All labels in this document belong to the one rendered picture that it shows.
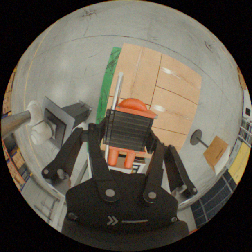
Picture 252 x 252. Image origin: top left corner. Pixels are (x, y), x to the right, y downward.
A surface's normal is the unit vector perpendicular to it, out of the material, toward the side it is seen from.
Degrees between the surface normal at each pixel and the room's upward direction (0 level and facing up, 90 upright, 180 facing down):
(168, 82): 0
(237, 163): 90
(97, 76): 0
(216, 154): 90
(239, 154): 90
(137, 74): 0
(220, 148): 90
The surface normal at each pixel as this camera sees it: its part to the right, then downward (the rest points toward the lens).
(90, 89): 0.00, 0.34
